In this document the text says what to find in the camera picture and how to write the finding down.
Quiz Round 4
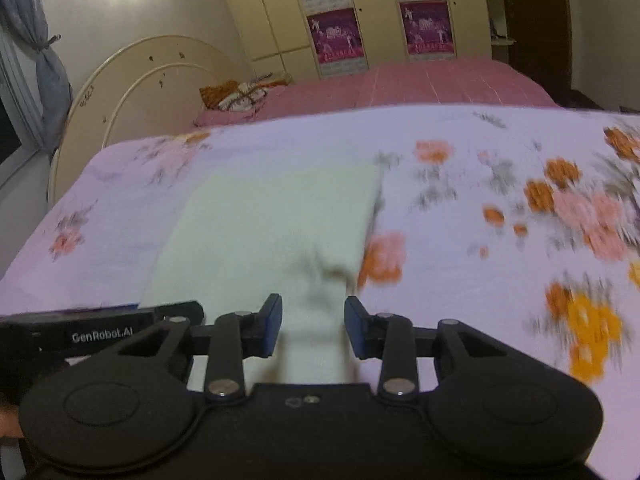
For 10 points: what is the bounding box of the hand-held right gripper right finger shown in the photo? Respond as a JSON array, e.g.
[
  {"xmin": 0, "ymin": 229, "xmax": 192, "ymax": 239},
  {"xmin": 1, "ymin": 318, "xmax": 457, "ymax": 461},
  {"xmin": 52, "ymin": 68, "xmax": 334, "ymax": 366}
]
[{"xmin": 344, "ymin": 295, "xmax": 517, "ymax": 402}]

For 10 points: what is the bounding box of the dark wooden door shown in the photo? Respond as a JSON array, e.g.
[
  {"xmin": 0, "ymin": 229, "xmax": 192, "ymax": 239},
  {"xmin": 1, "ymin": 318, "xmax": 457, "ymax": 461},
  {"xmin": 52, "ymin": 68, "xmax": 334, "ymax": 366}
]
[{"xmin": 500, "ymin": 0, "xmax": 574, "ymax": 107}]

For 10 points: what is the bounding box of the orange patterned pillow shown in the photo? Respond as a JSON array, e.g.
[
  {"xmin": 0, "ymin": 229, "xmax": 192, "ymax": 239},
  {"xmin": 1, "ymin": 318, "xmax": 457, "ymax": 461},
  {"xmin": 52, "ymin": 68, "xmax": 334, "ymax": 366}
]
[{"xmin": 198, "ymin": 73, "xmax": 294, "ymax": 114}]

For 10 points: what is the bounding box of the pale green cloth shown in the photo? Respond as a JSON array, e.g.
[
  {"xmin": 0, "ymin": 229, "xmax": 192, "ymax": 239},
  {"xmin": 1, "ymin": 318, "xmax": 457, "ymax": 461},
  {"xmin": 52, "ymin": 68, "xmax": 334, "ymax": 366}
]
[{"xmin": 137, "ymin": 162, "xmax": 384, "ymax": 397}]

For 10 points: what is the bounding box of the magenta wardrobe poster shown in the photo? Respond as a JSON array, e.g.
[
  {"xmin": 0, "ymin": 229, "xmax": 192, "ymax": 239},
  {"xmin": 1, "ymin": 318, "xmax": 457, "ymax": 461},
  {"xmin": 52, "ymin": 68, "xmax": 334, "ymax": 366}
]
[
  {"xmin": 399, "ymin": 1, "xmax": 456, "ymax": 56},
  {"xmin": 306, "ymin": 8, "xmax": 363, "ymax": 64}
]

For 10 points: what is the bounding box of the cream corner shelf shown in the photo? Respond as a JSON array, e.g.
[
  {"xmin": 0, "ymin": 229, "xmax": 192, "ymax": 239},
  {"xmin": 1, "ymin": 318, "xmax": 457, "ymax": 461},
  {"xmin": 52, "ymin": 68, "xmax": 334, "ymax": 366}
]
[{"xmin": 479, "ymin": 0, "xmax": 517, "ymax": 62}]

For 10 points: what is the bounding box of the floral purple blanket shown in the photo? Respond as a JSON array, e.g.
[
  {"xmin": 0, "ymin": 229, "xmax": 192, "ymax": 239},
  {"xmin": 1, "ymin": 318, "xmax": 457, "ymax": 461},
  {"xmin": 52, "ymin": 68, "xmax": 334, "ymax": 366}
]
[{"xmin": 0, "ymin": 105, "xmax": 640, "ymax": 480}]

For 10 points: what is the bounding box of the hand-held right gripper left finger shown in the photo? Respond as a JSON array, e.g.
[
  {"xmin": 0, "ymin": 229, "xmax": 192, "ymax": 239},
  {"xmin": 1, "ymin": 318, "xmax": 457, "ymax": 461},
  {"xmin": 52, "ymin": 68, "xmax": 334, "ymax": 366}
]
[{"xmin": 117, "ymin": 293, "xmax": 284, "ymax": 402}]

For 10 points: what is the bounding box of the cream arched headboard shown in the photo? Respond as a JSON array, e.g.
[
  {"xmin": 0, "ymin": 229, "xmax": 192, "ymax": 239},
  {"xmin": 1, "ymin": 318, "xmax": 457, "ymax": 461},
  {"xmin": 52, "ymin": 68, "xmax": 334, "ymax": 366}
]
[{"xmin": 47, "ymin": 35, "xmax": 252, "ymax": 207}]

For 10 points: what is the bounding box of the grey curtain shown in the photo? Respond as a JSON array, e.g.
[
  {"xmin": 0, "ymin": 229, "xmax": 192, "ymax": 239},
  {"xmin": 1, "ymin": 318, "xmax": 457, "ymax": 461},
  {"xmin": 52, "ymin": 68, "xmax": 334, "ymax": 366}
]
[{"xmin": 0, "ymin": 0, "xmax": 74, "ymax": 152}]

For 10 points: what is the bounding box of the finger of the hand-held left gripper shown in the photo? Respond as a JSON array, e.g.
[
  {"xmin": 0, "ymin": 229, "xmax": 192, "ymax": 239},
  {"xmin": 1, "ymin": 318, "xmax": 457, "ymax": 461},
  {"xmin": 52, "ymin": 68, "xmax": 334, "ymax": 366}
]
[{"xmin": 154, "ymin": 301, "xmax": 205, "ymax": 327}]

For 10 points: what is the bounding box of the window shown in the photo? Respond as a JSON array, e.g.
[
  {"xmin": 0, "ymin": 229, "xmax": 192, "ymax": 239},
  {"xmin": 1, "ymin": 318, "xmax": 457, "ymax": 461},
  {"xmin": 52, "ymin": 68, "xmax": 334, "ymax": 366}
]
[{"xmin": 0, "ymin": 25, "xmax": 43, "ymax": 181}]

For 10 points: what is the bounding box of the cream wardrobe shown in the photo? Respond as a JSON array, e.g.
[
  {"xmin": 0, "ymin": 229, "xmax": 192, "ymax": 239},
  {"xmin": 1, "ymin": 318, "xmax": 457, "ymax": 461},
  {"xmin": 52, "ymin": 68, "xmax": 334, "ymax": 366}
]
[{"xmin": 215, "ymin": 0, "xmax": 493, "ymax": 81}]

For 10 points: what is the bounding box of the pink bed sheet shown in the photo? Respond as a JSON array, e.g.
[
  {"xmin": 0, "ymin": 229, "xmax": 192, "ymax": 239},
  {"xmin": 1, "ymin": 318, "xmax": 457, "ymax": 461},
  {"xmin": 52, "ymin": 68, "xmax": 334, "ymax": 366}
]
[{"xmin": 192, "ymin": 56, "xmax": 561, "ymax": 128}]

